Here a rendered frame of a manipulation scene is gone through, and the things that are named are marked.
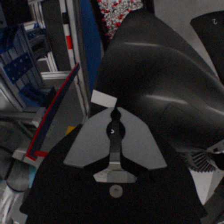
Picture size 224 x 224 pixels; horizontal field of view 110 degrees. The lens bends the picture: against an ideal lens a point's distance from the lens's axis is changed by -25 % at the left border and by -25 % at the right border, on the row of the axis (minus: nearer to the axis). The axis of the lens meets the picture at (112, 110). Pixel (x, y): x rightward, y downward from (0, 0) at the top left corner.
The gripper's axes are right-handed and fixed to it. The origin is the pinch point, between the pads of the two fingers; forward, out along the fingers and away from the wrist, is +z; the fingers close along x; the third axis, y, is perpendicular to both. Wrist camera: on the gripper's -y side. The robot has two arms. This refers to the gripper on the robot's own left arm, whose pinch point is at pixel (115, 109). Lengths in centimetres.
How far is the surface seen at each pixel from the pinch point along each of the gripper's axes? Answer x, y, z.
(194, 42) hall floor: 89, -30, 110
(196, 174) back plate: 37, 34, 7
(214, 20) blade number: 25.1, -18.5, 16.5
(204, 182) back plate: 43, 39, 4
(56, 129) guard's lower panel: -56, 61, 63
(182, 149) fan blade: 13.1, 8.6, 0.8
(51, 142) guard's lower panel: -56, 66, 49
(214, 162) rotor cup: 25.0, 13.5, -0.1
